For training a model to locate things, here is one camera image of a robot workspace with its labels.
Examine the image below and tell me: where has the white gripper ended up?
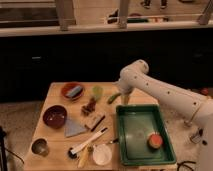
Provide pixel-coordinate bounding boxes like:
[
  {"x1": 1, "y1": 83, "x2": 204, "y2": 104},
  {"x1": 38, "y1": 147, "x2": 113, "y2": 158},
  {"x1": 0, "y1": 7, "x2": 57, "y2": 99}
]
[{"x1": 117, "y1": 81, "x2": 133, "y2": 105}]

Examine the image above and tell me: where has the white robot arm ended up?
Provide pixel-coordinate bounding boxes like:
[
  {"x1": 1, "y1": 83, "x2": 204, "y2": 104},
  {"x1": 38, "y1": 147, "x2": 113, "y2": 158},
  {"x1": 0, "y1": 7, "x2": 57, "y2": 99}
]
[{"x1": 116, "y1": 60, "x2": 213, "y2": 171}]

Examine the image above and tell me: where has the grey sponge in bowl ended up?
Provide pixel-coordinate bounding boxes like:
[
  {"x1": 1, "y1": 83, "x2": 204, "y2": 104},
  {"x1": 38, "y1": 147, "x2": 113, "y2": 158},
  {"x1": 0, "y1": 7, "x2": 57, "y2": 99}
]
[{"x1": 66, "y1": 85, "x2": 82, "y2": 98}]

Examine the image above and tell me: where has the orange bowl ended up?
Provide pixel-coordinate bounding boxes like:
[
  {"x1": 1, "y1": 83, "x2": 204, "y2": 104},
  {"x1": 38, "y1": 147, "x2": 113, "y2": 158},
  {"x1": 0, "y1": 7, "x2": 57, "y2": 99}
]
[{"x1": 61, "y1": 82, "x2": 84, "y2": 101}]

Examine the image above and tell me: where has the dark purple bowl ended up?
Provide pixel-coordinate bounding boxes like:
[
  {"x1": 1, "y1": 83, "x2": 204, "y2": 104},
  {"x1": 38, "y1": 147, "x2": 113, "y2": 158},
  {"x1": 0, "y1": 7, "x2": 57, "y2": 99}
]
[{"x1": 43, "y1": 105, "x2": 67, "y2": 129}]

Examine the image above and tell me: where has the green plastic tray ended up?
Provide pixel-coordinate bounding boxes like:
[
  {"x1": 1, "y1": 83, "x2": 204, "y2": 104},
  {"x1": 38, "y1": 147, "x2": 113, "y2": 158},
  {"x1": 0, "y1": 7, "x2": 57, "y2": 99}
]
[{"x1": 116, "y1": 104, "x2": 176, "y2": 166}]

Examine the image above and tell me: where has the beige block with black stripe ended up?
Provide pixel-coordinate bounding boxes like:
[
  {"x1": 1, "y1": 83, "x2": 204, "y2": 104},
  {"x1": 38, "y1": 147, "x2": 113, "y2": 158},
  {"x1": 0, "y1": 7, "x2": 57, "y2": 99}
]
[{"x1": 85, "y1": 114, "x2": 105, "y2": 132}]

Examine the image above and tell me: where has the brown pinecone toy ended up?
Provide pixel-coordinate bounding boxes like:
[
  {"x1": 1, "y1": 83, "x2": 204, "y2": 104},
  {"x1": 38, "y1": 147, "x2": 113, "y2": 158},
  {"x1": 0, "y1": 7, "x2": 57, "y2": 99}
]
[{"x1": 81, "y1": 98, "x2": 96, "y2": 116}]

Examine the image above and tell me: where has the orange round toy food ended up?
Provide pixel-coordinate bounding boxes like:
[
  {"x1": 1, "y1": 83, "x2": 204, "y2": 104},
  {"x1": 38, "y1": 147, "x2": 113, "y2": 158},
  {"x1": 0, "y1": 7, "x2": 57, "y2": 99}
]
[{"x1": 148, "y1": 134, "x2": 163, "y2": 149}]

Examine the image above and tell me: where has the grey triangular cloth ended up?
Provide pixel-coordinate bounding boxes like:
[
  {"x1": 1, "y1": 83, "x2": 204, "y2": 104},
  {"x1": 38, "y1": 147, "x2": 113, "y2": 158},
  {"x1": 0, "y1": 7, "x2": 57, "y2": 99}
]
[{"x1": 65, "y1": 118, "x2": 87, "y2": 137}]

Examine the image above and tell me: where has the white round dish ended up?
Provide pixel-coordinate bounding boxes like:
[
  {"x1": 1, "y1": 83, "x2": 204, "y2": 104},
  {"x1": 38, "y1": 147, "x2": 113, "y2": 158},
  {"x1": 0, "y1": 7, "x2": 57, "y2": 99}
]
[{"x1": 92, "y1": 144, "x2": 112, "y2": 166}]

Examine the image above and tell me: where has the yellow banana toy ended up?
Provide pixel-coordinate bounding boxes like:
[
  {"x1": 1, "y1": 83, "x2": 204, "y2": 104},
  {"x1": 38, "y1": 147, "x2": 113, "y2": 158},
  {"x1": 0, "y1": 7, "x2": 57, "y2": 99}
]
[{"x1": 78, "y1": 147, "x2": 90, "y2": 168}]

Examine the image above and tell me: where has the small metal cup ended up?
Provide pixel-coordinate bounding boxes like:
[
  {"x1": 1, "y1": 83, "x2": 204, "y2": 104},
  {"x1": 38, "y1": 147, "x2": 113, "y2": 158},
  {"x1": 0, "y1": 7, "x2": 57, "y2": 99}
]
[{"x1": 31, "y1": 138, "x2": 49, "y2": 157}]

